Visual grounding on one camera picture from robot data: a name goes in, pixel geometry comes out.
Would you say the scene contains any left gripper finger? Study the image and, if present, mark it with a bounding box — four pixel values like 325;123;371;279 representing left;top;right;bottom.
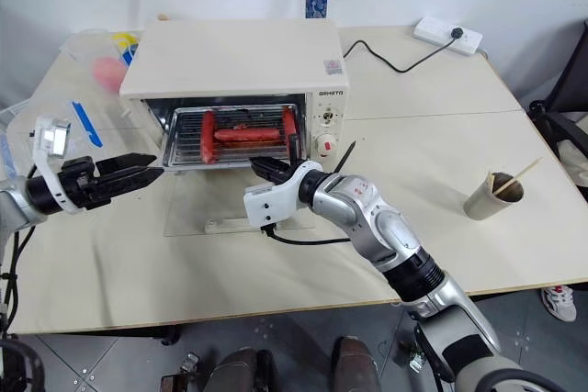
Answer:
97;166;165;196
95;152;159;174

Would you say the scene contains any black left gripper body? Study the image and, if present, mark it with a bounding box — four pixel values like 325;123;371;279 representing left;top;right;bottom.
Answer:
58;156;115;212

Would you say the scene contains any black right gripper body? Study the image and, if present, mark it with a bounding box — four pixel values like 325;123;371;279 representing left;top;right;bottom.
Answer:
277;162;305;188

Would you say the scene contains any short red sausage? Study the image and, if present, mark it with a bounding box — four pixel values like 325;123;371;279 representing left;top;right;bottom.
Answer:
280;106;300;137

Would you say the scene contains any red and white oven knob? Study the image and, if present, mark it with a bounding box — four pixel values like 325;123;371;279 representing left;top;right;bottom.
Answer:
316;132;341;160

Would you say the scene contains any long red sausage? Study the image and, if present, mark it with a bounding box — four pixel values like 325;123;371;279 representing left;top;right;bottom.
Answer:
213;128;281;146
199;110;221;165

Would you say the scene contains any metal baking tray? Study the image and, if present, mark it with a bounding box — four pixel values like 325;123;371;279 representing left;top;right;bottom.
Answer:
161;105;302;169

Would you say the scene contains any glass oven door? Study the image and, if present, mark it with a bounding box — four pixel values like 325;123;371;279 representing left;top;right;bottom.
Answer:
163;165;319;238

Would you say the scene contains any cream white toaster oven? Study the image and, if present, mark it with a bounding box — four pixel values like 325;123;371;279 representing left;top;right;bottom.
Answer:
119;18;351;169

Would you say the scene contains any black pointed stick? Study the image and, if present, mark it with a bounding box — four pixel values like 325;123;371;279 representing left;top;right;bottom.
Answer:
334;139;358;174

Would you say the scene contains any blue plastic strip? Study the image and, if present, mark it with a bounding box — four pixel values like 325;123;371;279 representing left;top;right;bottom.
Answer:
70;99;104;148

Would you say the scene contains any pink ball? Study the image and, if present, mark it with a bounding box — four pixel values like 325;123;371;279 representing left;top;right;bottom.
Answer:
91;55;129;91

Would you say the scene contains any yellow and blue toy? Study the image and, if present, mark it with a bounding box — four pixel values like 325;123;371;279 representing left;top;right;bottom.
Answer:
111;31;141;68

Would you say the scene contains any clear plastic bin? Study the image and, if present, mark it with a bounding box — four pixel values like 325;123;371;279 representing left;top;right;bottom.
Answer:
58;28;146;93

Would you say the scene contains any black table foot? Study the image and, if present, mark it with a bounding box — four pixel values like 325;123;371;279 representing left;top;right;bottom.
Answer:
160;324;181;347

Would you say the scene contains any white power strip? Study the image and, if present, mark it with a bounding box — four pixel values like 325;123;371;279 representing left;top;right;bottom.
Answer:
413;16;484;58

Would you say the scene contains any beige paper cup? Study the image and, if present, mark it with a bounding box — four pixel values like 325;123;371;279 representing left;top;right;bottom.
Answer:
462;171;526;222

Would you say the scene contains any dark brown rounded shape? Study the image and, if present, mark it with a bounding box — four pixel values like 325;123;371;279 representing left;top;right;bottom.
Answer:
330;335;383;392
209;347;277;392

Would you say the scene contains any small green circuit board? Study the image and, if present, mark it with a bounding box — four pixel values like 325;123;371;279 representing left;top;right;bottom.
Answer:
407;341;427;371

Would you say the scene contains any light wooden stick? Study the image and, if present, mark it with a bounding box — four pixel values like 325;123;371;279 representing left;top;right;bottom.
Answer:
489;156;544;196

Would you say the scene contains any black chair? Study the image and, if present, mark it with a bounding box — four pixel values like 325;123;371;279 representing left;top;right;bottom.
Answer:
526;19;588;204

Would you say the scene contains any white and red sneaker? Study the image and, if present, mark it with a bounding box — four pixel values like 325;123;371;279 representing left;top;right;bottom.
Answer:
540;285;578;324

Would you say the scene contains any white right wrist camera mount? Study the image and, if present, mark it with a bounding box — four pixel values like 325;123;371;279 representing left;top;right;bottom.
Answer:
243;160;324;230

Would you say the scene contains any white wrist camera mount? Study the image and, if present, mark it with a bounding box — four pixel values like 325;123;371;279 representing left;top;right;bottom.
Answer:
28;116;79;216
243;160;324;230

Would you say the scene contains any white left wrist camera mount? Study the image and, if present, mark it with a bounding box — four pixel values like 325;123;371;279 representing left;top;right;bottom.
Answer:
28;116;79;216

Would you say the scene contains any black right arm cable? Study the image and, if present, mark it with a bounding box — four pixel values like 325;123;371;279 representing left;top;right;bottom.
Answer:
260;223;354;247

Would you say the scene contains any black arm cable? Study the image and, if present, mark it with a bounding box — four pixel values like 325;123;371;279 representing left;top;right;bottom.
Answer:
0;224;37;334
260;223;354;247

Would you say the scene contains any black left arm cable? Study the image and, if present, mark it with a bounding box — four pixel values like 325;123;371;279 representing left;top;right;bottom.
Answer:
0;224;37;334

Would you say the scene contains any black oven power cable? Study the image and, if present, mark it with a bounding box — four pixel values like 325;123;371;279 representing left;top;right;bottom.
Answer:
342;26;466;74

